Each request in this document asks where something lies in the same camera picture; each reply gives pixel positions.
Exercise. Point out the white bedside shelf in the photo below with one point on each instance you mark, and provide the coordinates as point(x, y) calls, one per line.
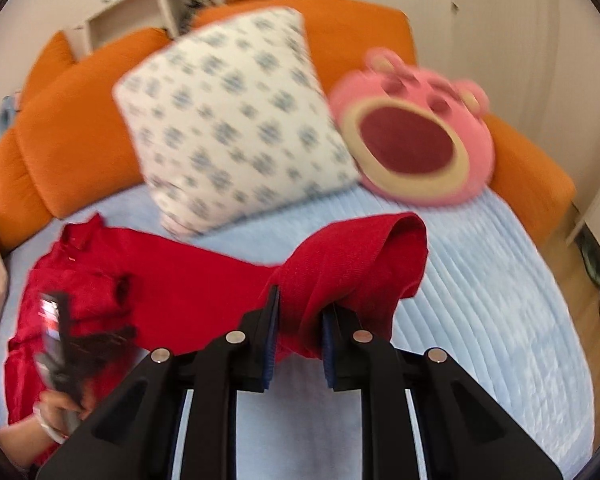
point(118, 18)

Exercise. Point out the pink bear plush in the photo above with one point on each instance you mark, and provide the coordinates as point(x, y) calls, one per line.
point(416, 136)

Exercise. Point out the white blue-patterned pillow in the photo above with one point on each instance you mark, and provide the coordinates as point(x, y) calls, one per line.
point(230, 121)

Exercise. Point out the orange padded headboard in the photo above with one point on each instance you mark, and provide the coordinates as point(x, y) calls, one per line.
point(69, 147)

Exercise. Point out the light blue quilted bedspread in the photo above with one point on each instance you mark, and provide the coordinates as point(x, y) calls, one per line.
point(487, 298)

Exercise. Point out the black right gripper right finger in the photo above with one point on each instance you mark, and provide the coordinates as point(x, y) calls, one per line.
point(423, 415)

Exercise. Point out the red jacket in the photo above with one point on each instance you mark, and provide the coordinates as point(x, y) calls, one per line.
point(180, 297)

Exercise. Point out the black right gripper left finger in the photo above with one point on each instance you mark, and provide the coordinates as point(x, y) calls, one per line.
point(175, 412)

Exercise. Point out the person's left hand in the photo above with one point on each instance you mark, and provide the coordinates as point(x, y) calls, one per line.
point(59, 415)

